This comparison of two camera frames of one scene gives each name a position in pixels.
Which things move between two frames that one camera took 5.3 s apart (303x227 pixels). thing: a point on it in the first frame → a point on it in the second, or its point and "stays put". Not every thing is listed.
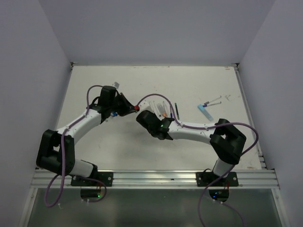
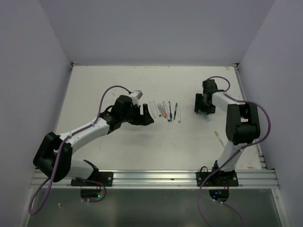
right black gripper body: (152, 132) → (200, 105)
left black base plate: (106, 177) stays put
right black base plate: (204, 178) stays put
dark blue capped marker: (165, 108) stays put
